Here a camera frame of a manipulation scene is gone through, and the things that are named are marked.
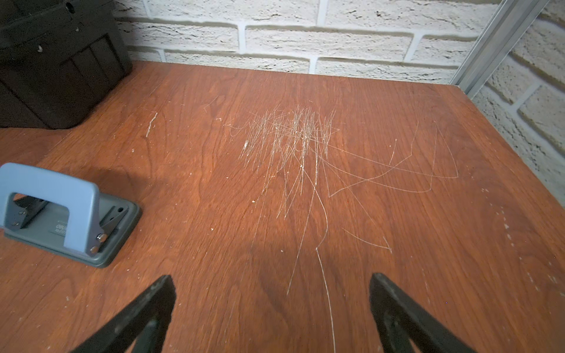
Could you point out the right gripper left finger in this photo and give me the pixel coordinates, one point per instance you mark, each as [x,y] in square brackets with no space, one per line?
[142,325]

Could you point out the grey hole punch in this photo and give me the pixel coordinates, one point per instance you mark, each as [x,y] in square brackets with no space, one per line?
[64,215]

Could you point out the black plastic toolbox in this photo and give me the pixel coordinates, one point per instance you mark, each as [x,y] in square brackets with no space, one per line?
[59,59]

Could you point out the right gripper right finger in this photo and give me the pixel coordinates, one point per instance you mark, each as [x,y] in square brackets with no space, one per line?
[404,325]

